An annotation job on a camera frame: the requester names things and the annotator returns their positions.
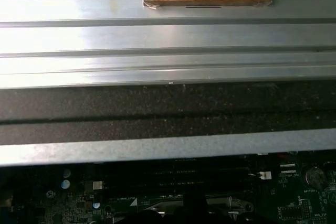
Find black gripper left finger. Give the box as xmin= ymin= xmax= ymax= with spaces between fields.
xmin=125 ymin=191 xmax=196 ymax=224

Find black PC case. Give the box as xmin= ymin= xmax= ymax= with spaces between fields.
xmin=0 ymin=81 xmax=336 ymax=168

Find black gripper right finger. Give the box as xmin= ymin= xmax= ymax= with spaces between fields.
xmin=194 ymin=191 xmax=257 ymax=224

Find silver coin battery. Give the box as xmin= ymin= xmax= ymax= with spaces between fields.
xmin=304 ymin=166 xmax=326 ymax=189

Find metal socket cover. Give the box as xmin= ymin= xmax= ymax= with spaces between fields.
xmin=206 ymin=195 xmax=232 ymax=214

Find green motherboard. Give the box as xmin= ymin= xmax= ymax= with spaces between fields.
xmin=0 ymin=153 xmax=336 ymax=224

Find black RAM slot bank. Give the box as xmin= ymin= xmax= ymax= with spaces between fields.
xmin=103 ymin=157 xmax=251 ymax=196

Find metal locking lever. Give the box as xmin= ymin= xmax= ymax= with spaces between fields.
xmin=228 ymin=196 xmax=236 ymax=221

